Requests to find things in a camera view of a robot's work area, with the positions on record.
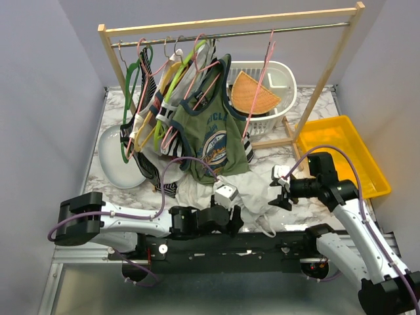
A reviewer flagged yellow plastic tray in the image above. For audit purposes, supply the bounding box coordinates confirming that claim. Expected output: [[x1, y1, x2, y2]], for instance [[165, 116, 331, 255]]
[[297, 115, 391, 199]]

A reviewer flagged metal hanging rod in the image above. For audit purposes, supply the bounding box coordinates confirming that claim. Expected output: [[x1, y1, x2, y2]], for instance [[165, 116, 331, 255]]
[[110, 21, 351, 49]]

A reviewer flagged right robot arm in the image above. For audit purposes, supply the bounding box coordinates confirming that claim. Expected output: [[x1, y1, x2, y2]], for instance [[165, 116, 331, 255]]
[[269, 146, 419, 314]]

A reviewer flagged pink hanger under green top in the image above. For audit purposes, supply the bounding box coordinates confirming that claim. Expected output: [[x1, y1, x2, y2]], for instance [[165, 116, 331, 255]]
[[154, 37, 217, 151]]

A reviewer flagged yellow plastic hanger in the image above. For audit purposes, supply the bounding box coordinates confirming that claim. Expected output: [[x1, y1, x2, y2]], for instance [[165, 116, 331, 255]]
[[130, 61, 182, 152]]

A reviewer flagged white cloth under green top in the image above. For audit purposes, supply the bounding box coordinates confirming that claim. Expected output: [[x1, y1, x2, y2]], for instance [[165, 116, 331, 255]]
[[163, 162, 213, 209]]

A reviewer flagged white tank top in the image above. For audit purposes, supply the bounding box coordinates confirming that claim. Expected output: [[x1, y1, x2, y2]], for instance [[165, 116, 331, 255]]
[[213, 171, 278, 238]]

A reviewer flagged orange woven fan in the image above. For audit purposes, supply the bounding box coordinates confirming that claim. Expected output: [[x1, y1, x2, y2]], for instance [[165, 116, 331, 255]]
[[230, 71, 281, 115]]

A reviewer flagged striped cloth right of top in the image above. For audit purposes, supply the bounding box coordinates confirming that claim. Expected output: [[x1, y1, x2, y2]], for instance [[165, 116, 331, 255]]
[[243, 133, 254, 163]]

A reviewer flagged empty pink wire hanger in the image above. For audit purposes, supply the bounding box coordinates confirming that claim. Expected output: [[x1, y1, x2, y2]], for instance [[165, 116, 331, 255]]
[[241, 30, 276, 141]]

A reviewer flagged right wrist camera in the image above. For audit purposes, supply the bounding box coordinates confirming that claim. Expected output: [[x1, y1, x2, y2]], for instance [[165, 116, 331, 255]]
[[270, 165, 290, 189]]

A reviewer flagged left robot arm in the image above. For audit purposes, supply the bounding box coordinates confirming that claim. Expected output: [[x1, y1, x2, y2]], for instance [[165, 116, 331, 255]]
[[47, 192, 243, 259]]

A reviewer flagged pink hanger at left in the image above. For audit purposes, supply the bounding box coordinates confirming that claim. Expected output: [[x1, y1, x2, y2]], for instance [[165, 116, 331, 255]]
[[125, 38, 170, 161]]

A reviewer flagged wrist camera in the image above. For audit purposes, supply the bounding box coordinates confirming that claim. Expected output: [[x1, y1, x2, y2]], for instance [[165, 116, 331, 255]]
[[214, 184, 238, 209], [270, 165, 290, 189]]

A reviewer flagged white oval plate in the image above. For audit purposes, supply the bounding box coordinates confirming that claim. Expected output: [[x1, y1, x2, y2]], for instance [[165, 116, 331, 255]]
[[98, 125, 146, 189]]

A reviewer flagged black white striped top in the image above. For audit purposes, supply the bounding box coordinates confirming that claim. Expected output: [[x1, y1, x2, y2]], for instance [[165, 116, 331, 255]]
[[119, 47, 182, 198]]

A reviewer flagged wooden clothes rack frame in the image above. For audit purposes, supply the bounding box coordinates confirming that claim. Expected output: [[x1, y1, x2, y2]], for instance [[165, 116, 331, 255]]
[[98, 1, 365, 159]]

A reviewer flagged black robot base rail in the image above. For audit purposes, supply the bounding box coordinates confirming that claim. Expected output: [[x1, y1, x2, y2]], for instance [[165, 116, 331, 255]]
[[121, 231, 337, 281]]

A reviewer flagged green graphic tank top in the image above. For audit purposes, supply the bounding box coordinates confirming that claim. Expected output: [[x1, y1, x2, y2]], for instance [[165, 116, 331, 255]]
[[171, 54, 249, 185]]

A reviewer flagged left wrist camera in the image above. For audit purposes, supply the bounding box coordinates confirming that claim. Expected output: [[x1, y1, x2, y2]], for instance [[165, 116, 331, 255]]
[[214, 184, 238, 209]]

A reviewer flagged white plastic laundry basket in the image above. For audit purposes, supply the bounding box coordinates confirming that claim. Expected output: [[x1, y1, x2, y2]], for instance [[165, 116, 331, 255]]
[[226, 61, 297, 137]]

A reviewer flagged lime green plastic hanger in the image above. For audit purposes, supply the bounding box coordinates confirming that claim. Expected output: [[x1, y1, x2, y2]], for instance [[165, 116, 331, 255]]
[[150, 40, 215, 155]]

